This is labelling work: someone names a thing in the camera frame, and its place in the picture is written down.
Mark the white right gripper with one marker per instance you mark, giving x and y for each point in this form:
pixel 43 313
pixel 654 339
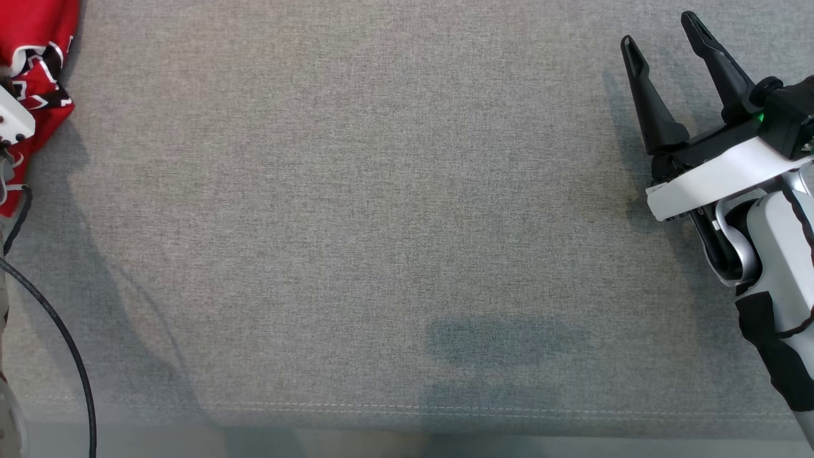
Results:
pixel 718 175

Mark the red Bulls 23 jersey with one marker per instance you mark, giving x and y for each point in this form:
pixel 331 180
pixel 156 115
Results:
pixel 38 38

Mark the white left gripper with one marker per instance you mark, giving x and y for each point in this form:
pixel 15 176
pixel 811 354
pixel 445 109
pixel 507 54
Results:
pixel 13 117

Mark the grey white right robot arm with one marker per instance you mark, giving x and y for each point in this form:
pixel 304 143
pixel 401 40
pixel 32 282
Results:
pixel 782 242

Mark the grey fabric sofa cushion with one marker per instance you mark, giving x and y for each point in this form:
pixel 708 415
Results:
pixel 381 191

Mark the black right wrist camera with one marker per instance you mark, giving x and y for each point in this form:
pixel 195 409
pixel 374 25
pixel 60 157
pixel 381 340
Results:
pixel 788 114

